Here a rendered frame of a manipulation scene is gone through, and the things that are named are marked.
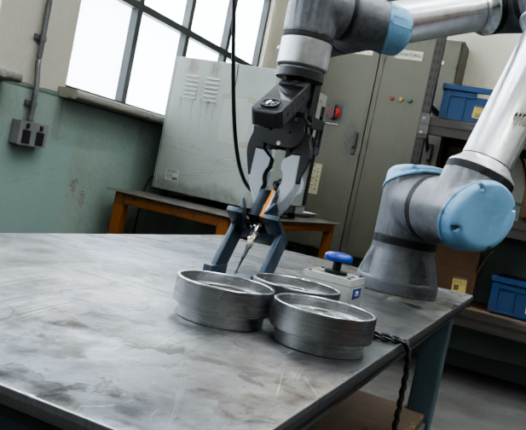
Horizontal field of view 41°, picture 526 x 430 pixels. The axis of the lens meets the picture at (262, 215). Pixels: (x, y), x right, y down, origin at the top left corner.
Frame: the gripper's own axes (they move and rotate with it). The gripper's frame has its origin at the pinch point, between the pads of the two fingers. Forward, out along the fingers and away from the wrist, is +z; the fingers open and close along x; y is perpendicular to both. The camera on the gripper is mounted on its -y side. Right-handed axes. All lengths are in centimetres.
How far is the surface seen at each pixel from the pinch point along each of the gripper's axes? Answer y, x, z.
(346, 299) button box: -3.2, -15.0, 9.9
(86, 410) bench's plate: -59, -15, 12
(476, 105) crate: 330, 18, -70
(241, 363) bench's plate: -40.1, -16.9, 11.8
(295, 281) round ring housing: -10.8, -10.1, 8.3
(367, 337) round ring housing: -26.9, -23.9, 9.4
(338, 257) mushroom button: -1.6, -12.3, 4.9
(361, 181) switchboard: 356, 84, -14
